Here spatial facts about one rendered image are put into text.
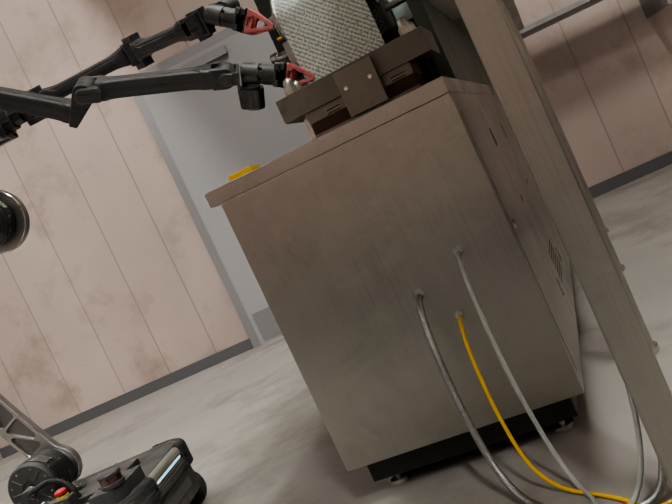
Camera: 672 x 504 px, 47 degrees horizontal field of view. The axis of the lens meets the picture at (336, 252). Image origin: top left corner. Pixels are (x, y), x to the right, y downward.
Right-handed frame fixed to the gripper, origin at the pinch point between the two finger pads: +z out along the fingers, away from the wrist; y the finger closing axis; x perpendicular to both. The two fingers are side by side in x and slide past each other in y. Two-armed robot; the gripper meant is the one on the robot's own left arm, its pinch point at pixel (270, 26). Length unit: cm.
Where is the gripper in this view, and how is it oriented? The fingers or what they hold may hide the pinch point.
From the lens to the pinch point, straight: 226.3
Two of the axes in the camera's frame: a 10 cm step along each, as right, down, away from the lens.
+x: 2.0, -9.5, -2.3
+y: -3.0, 1.7, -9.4
